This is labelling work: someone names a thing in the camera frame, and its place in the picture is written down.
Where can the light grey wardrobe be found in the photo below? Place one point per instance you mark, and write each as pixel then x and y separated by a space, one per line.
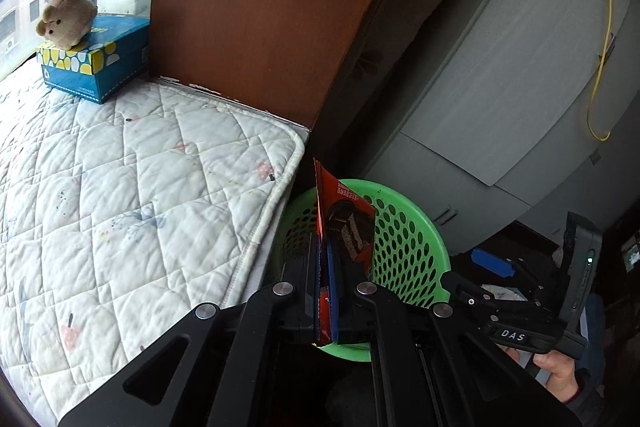
pixel 500 82

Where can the person's right forearm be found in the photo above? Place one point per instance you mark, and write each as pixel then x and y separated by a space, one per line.
pixel 590 407

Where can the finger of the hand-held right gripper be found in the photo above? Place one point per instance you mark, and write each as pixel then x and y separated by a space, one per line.
pixel 470 294
pixel 492 263

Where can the blue dotted tissue box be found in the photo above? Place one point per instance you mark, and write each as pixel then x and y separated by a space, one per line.
pixel 105 57

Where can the red snack wrapper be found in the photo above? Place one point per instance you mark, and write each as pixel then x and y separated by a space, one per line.
pixel 345 217

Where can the green perforated plastic basket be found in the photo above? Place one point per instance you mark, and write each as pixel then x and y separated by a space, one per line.
pixel 410 247

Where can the person's right hand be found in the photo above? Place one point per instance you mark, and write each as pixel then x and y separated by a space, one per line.
pixel 557 372

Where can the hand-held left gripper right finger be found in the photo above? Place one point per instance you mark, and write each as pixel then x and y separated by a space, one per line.
pixel 334 297

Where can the beige plush toy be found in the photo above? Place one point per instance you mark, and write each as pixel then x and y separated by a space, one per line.
pixel 67 17

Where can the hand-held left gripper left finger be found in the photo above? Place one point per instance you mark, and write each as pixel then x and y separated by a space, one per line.
pixel 310 302

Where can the brown wooden side panel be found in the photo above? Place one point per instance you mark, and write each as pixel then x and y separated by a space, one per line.
pixel 250 7

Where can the white quilted mattress pad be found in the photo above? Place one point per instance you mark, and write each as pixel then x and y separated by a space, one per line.
pixel 150 207

